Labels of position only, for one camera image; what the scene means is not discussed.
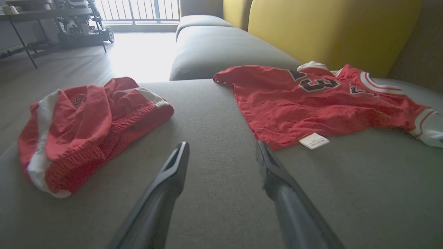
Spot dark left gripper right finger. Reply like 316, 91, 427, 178
255, 140, 345, 249

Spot light grey sofa back cushion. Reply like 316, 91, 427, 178
179, 0, 225, 18

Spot large yellow sofa back cushion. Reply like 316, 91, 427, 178
248, 0, 425, 78

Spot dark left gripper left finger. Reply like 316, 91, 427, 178
108, 141, 190, 249

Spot dark balcony railing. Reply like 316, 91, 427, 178
94, 0, 180, 25

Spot red jersey with white sleeves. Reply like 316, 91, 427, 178
213, 61, 443, 151

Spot large grey sofa seat cushion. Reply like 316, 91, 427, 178
0, 78, 443, 249

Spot red Bulls 23 shorts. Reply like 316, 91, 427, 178
17, 77, 174, 199

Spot black metal frame table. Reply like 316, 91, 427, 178
0, 0, 108, 70

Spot small grey sofa seat cushion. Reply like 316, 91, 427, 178
176, 15, 234, 39

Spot dark grey sofa back cushion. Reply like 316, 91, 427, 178
388, 0, 443, 94

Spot small yellow sofa back cushion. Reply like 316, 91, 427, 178
223, 0, 253, 31

